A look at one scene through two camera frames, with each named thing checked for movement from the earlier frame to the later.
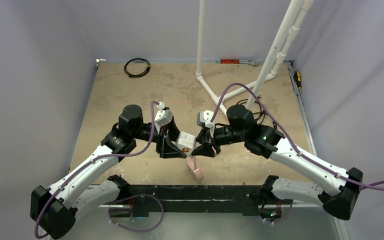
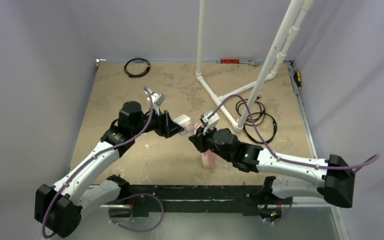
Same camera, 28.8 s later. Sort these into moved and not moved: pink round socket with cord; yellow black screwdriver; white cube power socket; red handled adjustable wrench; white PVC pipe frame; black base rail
Moved: pink round socket with cord; white cube power socket
Not moved: black base rail; white PVC pipe frame; red handled adjustable wrench; yellow black screwdriver
